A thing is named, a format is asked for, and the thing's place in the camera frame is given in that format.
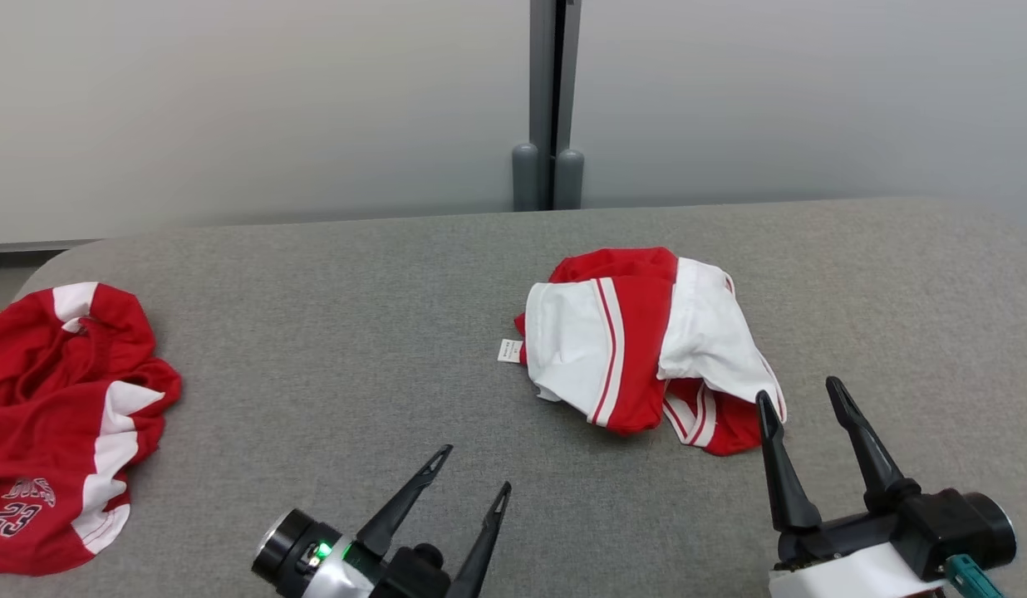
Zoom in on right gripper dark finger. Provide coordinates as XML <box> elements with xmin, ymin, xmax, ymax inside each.
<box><xmin>826</xmin><ymin>376</ymin><xmax>920</xmax><ymax>512</ymax></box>
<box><xmin>756</xmin><ymin>390</ymin><xmax>822</xmax><ymax>533</ymax></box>

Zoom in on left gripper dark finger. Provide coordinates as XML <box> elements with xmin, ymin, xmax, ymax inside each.
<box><xmin>356</xmin><ymin>444</ymin><xmax>454</xmax><ymax>558</ymax></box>
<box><xmin>447</xmin><ymin>482</ymin><xmax>512</xmax><ymax>598</ymax></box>

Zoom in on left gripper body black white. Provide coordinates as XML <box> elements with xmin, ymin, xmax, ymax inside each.
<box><xmin>252</xmin><ymin>508</ymin><xmax>458</xmax><ymax>598</ymax></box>

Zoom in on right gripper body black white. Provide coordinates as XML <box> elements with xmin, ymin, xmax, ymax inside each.
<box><xmin>769</xmin><ymin>488</ymin><xmax>1017</xmax><ymax>598</ymax></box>

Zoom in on red and white shorts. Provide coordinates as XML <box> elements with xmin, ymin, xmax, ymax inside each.
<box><xmin>497</xmin><ymin>247</ymin><xmax>787</xmax><ymax>457</ymax></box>

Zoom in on teal connector on right gripper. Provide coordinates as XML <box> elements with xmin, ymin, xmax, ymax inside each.
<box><xmin>946</xmin><ymin>554</ymin><xmax>1005</xmax><ymax>598</ymax></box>

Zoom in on red jersey with number 23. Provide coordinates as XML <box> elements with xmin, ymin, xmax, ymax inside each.
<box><xmin>0</xmin><ymin>282</ymin><xmax>182</xmax><ymax>576</ymax></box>

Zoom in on grey partition post with feet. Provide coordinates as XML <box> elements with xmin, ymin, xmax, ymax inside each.
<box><xmin>512</xmin><ymin>0</ymin><xmax>585</xmax><ymax>212</ymax></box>

